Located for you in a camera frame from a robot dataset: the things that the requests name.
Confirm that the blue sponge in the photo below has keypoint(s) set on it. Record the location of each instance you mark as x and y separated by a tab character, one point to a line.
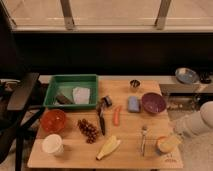
133	104

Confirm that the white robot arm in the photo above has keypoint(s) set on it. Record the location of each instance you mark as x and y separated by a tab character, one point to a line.
197	123

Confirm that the purple bowl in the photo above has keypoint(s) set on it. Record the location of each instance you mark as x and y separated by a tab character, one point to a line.
153	103

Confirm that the orange plastic bowl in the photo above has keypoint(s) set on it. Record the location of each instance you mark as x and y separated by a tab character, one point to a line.
53	121

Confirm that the metal bowl on ledge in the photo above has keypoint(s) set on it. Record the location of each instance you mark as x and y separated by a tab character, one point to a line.
186	75

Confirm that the white folded cloth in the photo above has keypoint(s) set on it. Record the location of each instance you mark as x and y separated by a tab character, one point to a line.
81	95

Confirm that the small metal cup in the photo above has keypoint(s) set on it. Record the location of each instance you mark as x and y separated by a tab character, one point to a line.
134	84

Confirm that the orange carrot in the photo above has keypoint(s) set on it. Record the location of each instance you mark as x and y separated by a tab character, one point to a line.
116	115

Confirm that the green plastic tray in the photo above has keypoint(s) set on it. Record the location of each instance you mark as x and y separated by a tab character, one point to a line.
64	84

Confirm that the dark brown block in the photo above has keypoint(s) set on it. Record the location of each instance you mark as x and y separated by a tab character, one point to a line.
62	99

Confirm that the bunch of red grapes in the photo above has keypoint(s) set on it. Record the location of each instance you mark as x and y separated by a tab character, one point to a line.
88	130

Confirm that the silver fork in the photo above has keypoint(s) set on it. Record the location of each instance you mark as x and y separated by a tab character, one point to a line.
144	132

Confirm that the yellow banana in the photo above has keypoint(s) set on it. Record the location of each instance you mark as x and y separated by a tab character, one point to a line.
110	145

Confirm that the white paper cup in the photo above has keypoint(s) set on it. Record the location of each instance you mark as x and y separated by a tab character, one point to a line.
53	145

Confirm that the black office chair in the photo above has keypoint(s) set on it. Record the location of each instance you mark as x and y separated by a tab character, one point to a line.
11	128

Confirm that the peach fruit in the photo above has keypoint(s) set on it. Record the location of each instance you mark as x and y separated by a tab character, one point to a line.
167	144

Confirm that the dark object on ledge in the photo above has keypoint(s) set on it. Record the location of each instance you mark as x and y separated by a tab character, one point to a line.
205	78

